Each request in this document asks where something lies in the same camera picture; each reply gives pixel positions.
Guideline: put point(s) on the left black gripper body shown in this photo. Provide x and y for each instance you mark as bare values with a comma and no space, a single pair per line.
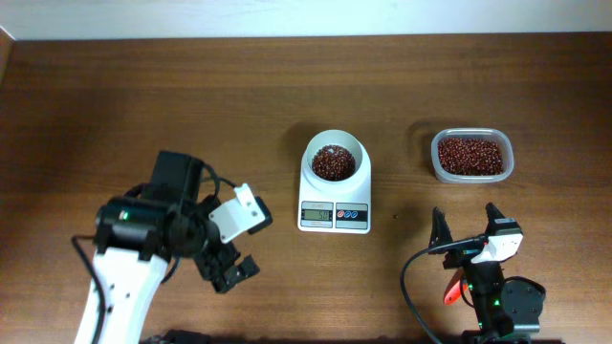
214,253

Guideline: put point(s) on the orange plastic measuring scoop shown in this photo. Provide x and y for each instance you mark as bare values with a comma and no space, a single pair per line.
456,287

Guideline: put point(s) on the red adzuki beans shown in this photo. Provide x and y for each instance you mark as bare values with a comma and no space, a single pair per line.
470,157

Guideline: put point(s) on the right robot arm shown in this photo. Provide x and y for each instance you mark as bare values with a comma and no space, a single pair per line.
507,308

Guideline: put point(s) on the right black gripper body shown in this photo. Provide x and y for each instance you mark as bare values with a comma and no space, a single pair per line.
465,255

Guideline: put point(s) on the clear plastic container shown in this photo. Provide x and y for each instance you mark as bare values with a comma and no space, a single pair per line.
492,135

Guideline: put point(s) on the white digital kitchen scale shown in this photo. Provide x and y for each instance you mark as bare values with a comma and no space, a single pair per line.
332,212

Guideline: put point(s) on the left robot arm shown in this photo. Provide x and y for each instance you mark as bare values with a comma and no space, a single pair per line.
143,235

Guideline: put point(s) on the white round bowl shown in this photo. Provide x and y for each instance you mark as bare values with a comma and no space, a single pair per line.
346,141

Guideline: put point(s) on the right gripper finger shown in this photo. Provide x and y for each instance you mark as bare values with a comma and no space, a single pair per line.
440,237
493,214

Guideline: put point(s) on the beans in white bowl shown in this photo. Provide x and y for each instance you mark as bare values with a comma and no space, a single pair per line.
333,163

